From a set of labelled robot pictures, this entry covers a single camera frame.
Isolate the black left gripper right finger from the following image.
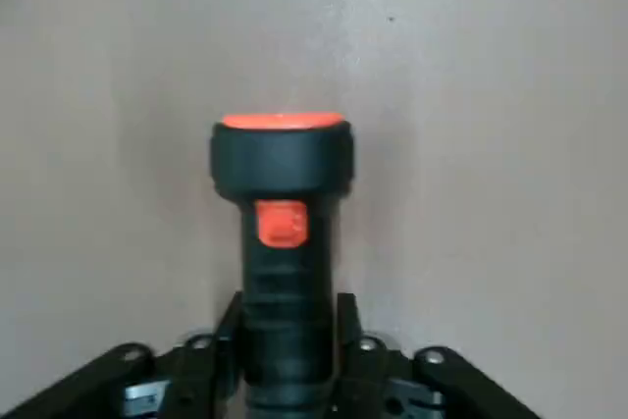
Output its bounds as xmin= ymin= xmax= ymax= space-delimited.
xmin=333 ymin=292 xmax=541 ymax=419

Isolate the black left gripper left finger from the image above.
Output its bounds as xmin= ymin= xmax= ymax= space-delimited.
xmin=0 ymin=290 xmax=251 ymax=419

